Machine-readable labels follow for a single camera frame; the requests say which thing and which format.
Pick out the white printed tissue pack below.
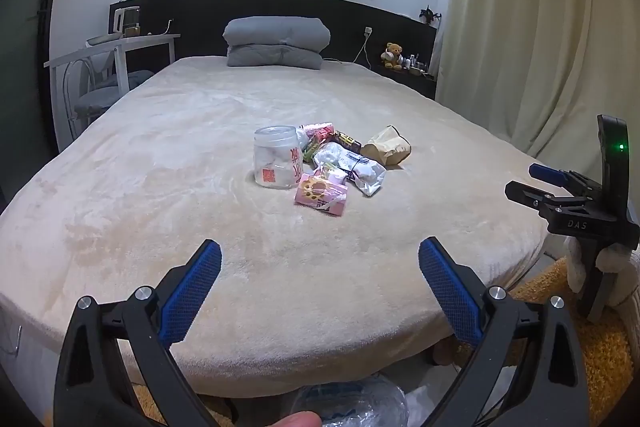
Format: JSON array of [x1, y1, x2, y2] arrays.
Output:
[[314, 142, 386, 197]]

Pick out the brown paper cup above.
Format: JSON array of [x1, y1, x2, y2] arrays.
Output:
[[360, 126, 412, 168]]

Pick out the pink sunflower snack wrapper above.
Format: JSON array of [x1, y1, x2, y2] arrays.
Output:
[[294, 174, 348, 217]]

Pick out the dark brown snack wrapper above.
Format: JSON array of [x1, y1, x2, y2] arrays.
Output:
[[333, 130, 362, 154]]

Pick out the pink printed carton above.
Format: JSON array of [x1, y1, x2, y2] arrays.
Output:
[[296, 122, 335, 140]]

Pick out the green snack wrapper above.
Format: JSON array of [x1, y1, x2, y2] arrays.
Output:
[[303, 136, 328, 165]]

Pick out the clear trash bin bag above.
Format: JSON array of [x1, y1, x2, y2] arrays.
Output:
[[291, 374, 409, 427]]

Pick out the right hand white glove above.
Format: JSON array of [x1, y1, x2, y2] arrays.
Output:
[[563, 233, 640, 308]]

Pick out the left bare hand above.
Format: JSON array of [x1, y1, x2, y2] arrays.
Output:
[[269, 411, 322, 427]]

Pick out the beige plush bed blanket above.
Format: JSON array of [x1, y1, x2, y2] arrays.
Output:
[[1, 56, 550, 398]]

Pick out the cream curtain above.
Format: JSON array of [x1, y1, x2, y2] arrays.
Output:
[[433, 0, 640, 228]]

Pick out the brown fluffy rug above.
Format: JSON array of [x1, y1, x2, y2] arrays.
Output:
[[510, 258, 639, 426]]

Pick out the bottles on nightstand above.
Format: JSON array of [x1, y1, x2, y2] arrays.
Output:
[[401, 54, 430, 77]]

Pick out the brown teddy bear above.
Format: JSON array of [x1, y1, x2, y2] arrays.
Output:
[[381, 42, 404, 72]]

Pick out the small dark plant figure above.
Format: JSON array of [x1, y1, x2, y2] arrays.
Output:
[[419, 6, 442, 27]]

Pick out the white chair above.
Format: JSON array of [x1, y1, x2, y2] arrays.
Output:
[[62, 52, 122, 138]]

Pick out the black headboard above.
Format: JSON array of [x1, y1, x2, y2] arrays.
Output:
[[108, 0, 436, 98]]

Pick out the grey pillow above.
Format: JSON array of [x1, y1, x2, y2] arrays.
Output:
[[227, 44, 323, 70]]

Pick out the white desk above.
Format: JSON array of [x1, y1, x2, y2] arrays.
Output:
[[43, 34, 181, 109]]

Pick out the folded grey quilt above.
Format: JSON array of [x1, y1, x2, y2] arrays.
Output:
[[222, 16, 331, 53]]

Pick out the small appliance on desk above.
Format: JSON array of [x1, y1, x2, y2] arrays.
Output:
[[113, 5, 140, 37]]

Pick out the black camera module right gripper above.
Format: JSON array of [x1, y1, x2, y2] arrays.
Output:
[[597, 115, 629, 225]]

